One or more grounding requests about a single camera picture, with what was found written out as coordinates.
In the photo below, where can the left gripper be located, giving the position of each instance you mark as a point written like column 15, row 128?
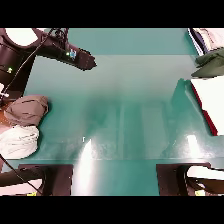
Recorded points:
column 86, row 60

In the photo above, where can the brown garment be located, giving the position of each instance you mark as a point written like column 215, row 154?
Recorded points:
column 26, row 110

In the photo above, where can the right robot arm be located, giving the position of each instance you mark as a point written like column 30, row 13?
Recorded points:
column 173, row 178

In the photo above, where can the white garment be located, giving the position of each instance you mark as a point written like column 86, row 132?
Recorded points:
column 211, row 96
column 18, row 141

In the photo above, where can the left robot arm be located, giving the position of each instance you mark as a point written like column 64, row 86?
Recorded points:
column 20, row 56

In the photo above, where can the green T-shirt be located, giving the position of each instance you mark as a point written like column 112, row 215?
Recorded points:
column 210, row 63

